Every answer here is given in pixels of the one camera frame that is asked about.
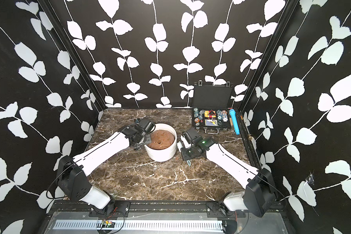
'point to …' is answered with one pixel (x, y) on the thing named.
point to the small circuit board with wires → (107, 224)
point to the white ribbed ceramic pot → (165, 155)
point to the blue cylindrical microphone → (232, 112)
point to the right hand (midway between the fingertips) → (181, 152)
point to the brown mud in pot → (161, 139)
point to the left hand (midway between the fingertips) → (147, 137)
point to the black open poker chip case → (210, 107)
